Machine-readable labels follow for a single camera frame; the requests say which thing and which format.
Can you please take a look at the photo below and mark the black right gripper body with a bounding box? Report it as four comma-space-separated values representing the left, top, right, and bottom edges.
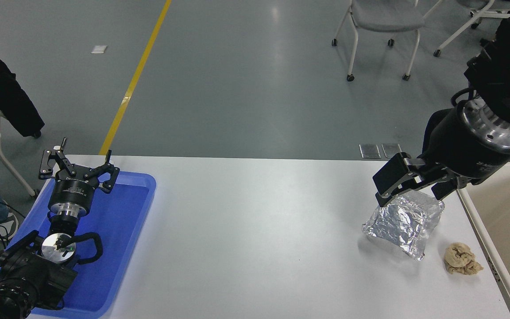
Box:
420, 106, 510, 181

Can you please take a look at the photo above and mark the metal floor plate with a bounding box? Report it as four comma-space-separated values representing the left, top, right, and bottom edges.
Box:
359, 144, 381, 159
382, 143, 403, 159

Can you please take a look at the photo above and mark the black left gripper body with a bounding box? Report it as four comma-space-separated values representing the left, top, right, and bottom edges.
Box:
49, 174, 101, 210

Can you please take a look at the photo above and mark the crumpled tan paper ball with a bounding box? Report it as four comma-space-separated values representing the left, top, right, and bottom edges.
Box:
444, 242, 484, 276

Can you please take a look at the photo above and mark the blue plastic tray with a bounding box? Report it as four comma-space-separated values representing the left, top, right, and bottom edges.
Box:
0, 171, 157, 319

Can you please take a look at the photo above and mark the grey chair with white frame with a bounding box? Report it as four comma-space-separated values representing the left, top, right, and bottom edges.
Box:
433, 0, 510, 57
332, 0, 426, 82

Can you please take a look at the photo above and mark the silver foil plate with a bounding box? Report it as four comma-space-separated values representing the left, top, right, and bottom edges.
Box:
361, 190, 445, 261

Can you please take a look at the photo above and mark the black jacket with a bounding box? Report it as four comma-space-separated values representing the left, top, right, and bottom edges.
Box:
0, 44, 45, 138

